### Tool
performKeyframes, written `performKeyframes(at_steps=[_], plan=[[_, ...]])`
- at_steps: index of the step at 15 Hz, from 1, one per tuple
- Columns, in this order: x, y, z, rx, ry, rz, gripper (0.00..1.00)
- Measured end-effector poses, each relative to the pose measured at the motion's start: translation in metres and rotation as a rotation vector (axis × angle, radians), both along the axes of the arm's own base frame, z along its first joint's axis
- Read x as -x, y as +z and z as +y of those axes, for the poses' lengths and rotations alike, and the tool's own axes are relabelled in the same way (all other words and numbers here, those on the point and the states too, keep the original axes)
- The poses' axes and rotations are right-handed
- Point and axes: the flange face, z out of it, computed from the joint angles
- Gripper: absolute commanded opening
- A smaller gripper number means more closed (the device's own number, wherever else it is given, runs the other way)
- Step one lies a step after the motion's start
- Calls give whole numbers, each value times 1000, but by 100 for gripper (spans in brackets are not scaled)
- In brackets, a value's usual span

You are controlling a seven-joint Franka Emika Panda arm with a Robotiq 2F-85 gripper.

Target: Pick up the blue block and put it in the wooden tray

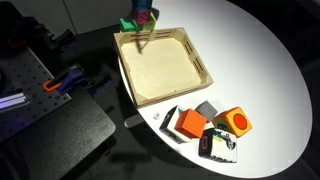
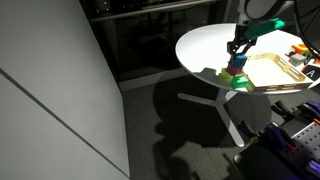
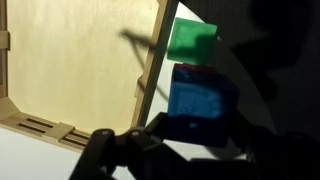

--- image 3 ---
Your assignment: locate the blue block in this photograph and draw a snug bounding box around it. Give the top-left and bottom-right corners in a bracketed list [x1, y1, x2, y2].
[166, 68, 240, 148]

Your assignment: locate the magenta block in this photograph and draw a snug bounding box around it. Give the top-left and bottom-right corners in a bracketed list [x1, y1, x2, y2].
[173, 63, 218, 73]

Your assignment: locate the green block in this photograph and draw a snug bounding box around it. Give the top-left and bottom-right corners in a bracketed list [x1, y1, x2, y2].
[166, 17, 218, 66]

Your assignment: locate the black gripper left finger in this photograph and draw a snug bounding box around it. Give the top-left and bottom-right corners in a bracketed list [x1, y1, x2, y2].
[68, 112, 189, 180]

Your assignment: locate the wooden tray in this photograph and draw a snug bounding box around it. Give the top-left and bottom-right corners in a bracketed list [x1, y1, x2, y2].
[0, 0, 181, 154]

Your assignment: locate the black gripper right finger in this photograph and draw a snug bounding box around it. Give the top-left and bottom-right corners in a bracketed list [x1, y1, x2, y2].
[229, 111, 320, 180]

